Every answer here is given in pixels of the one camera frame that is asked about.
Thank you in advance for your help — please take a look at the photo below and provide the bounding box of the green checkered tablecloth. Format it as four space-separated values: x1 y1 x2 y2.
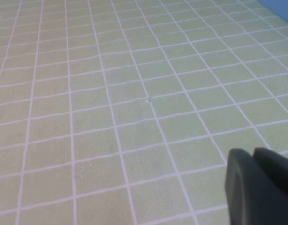
0 0 288 225

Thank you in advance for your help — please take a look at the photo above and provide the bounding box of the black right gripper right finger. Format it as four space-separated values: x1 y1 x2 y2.
253 147 288 200

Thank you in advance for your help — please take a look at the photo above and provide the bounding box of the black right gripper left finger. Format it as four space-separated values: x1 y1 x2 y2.
224 148 288 225

